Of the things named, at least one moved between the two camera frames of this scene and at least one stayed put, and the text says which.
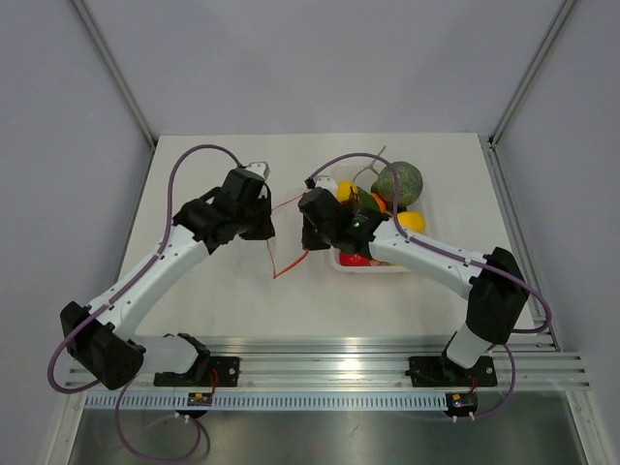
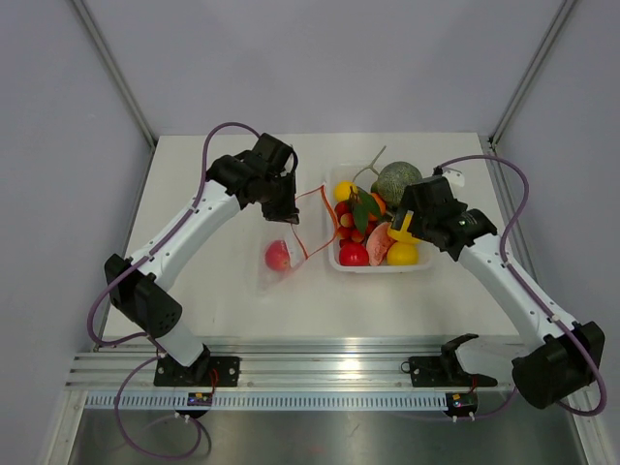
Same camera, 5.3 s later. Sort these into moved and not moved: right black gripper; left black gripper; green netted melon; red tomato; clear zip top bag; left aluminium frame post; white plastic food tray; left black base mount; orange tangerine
Moved: right black gripper; left black gripper; clear zip top bag
Not moved: orange tangerine; white plastic food tray; left aluminium frame post; red tomato; left black base mount; green netted melon
